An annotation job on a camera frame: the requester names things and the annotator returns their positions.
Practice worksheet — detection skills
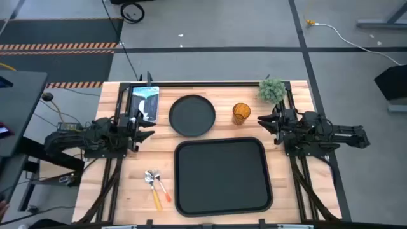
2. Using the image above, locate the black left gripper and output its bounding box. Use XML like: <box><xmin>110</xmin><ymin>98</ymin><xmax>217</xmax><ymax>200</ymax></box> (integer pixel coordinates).
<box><xmin>126</xmin><ymin>113</ymin><xmax>157</xmax><ymax>153</ymax></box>

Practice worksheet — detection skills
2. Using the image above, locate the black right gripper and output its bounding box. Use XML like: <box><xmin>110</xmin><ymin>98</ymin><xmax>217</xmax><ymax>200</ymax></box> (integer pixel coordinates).
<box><xmin>257</xmin><ymin>104</ymin><xmax>287</xmax><ymax>146</ymax></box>

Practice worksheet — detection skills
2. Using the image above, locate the amber translucent cup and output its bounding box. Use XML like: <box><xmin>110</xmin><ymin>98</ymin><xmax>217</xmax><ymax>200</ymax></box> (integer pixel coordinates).
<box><xmin>231</xmin><ymin>102</ymin><xmax>252</xmax><ymax>126</ymax></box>

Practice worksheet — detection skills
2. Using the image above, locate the black round plate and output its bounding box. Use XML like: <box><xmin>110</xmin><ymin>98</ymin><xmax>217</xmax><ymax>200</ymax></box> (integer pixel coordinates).
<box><xmin>168</xmin><ymin>94</ymin><xmax>216</xmax><ymax>138</ymax></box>

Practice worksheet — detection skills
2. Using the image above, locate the fork with orange handle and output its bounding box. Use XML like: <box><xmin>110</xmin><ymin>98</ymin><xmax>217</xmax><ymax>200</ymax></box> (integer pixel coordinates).
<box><xmin>153</xmin><ymin>170</ymin><xmax>173</xmax><ymax>204</ymax></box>

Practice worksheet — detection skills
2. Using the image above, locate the spoon with yellow handle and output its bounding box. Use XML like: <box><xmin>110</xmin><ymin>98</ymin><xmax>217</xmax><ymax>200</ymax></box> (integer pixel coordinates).
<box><xmin>144</xmin><ymin>170</ymin><xmax>163</xmax><ymax>212</ymax></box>

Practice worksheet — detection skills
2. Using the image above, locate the black rectangular tray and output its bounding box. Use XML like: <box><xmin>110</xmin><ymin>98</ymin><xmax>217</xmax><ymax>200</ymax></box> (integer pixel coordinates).
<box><xmin>174</xmin><ymin>137</ymin><xmax>274</xmax><ymax>218</ymax></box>

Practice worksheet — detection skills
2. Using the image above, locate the waterfall picture card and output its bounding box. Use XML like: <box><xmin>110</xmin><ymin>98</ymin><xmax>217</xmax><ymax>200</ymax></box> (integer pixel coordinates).
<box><xmin>129</xmin><ymin>85</ymin><xmax>160</xmax><ymax>123</ymax></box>

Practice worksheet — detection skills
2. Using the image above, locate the small green artificial plant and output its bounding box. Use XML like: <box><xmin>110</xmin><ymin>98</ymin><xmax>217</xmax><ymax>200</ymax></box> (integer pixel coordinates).
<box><xmin>258</xmin><ymin>75</ymin><xmax>287</xmax><ymax>104</ymax></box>

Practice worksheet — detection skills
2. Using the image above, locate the black power adapter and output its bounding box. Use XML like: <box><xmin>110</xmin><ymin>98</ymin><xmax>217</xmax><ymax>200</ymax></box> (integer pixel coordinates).
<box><xmin>56</xmin><ymin>122</ymin><xmax>80</xmax><ymax>132</ymax></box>

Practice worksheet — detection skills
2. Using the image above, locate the black floor mat striped edge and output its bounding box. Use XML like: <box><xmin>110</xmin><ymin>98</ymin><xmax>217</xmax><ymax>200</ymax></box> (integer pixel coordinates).
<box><xmin>0</xmin><ymin>17</ymin><xmax>125</xmax><ymax>89</ymax></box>

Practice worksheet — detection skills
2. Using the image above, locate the dark grey desk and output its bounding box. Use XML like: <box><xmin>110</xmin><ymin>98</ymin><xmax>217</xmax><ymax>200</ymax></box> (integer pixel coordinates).
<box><xmin>0</xmin><ymin>70</ymin><xmax>49</xmax><ymax>202</ymax></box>

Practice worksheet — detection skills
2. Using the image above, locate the black angular box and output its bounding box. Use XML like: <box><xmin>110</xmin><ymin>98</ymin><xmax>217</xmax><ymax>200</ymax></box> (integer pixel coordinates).
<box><xmin>373</xmin><ymin>64</ymin><xmax>407</xmax><ymax>101</ymax></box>

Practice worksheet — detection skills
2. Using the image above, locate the red-edged device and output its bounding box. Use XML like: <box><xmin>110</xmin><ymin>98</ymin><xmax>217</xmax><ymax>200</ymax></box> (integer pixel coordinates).
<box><xmin>0</xmin><ymin>121</ymin><xmax>14</xmax><ymax>140</ymax></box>

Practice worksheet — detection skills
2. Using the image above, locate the grey metal table leg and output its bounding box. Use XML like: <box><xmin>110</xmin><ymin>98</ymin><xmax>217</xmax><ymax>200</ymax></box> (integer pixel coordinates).
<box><xmin>355</xmin><ymin>2</ymin><xmax>407</xmax><ymax>31</ymax></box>

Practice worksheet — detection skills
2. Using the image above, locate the black aluminium table frame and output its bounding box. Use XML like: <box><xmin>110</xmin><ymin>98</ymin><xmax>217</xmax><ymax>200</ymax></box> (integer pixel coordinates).
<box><xmin>76</xmin><ymin>80</ymin><xmax>352</xmax><ymax>227</ymax></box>

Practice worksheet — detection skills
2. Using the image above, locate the long black floor cable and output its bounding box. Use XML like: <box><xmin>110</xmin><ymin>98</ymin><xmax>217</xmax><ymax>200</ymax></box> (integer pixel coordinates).
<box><xmin>100</xmin><ymin>0</ymin><xmax>141</xmax><ymax>82</ymax></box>

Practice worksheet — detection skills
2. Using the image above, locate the white floor cable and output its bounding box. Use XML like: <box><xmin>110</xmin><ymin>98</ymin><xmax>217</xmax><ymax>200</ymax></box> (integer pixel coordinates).
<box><xmin>315</xmin><ymin>22</ymin><xmax>405</xmax><ymax>67</ymax></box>

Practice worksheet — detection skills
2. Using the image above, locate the coiled black cable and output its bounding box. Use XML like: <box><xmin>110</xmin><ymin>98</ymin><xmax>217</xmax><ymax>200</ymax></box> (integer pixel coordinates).
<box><xmin>120</xmin><ymin>1</ymin><xmax>146</xmax><ymax>24</ymax></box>

